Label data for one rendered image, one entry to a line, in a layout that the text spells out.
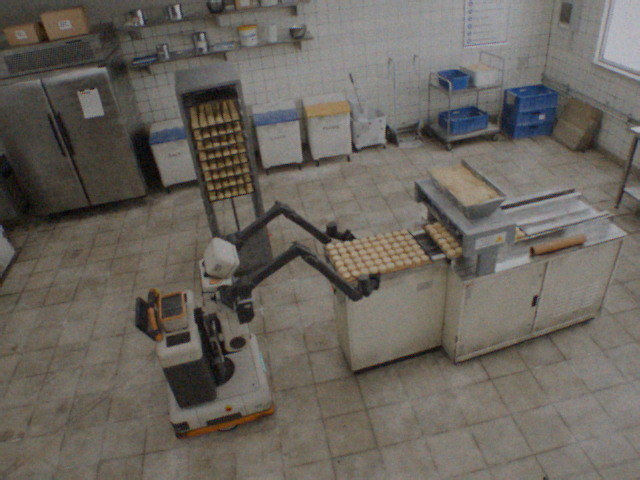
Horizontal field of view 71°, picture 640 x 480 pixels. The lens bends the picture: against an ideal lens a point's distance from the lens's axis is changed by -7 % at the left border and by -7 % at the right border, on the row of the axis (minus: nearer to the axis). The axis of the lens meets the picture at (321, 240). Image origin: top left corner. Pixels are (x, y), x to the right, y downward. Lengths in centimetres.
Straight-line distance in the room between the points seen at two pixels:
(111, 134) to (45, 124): 71
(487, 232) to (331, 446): 163
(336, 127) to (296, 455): 406
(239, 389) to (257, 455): 43
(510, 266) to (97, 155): 454
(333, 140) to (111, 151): 265
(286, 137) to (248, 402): 366
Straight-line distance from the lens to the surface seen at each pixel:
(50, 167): 612
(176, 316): 286
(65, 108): 579
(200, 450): 338
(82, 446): 375
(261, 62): 636
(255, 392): 319
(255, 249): 458
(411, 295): 314
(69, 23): 574
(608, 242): 361
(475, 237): 282
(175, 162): 610
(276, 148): 604
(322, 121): 599
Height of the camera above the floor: 275
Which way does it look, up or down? 35 degrees down
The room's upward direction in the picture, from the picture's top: 6 degrees counter-clockwise
